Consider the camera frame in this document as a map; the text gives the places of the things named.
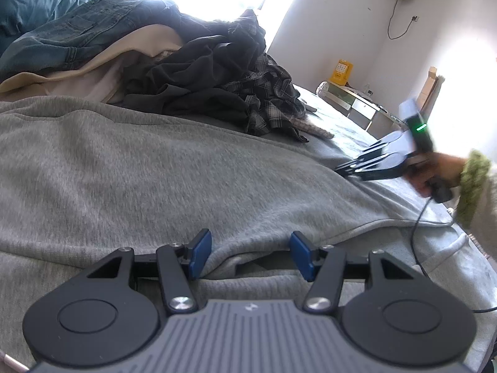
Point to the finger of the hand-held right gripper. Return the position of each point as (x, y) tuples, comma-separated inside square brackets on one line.
[(371, 155), (355, 171)]

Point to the blue denim jeans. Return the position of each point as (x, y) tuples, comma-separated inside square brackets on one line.
[(77, 35)]

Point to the cream bedpost finial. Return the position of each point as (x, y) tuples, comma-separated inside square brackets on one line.
[(323, 88)]

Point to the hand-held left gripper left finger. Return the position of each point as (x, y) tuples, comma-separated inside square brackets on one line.
[(201, 252)]

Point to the grey hoodie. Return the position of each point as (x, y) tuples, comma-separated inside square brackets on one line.
[(155, 171)]

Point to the yellow box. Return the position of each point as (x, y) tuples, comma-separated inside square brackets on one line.
[(341, 72)]

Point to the tall cardboard box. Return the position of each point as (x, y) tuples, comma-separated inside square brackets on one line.
[(429, 89)]

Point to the person's right hand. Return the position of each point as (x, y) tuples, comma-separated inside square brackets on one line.
[(442, 167)]

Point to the dark plaid shirt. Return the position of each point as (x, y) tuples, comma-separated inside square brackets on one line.
[(268, 97)]

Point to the light desk with drawers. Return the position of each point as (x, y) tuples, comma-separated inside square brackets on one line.
[(365, 108)]

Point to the beige knit cloth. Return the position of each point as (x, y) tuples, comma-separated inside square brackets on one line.
[(314, 127)]

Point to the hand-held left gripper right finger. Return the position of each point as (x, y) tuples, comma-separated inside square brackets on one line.
[(301, 254)]

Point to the beige zip jacket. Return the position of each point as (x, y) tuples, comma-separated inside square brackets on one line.
[(116, 58)]

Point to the black garment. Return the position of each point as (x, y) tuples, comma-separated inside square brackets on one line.
[(194, 70)]

